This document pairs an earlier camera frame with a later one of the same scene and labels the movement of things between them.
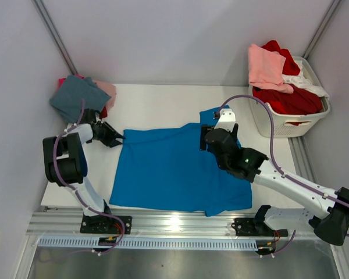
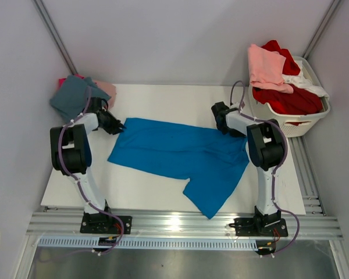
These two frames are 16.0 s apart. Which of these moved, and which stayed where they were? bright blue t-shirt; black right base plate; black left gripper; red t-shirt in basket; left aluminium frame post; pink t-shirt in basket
Moved: bright blue t-shirt; black left gripper
Stayed: black right base plate; left aluminium frame post; red t-shirt in basket; pink t-shirt in basket
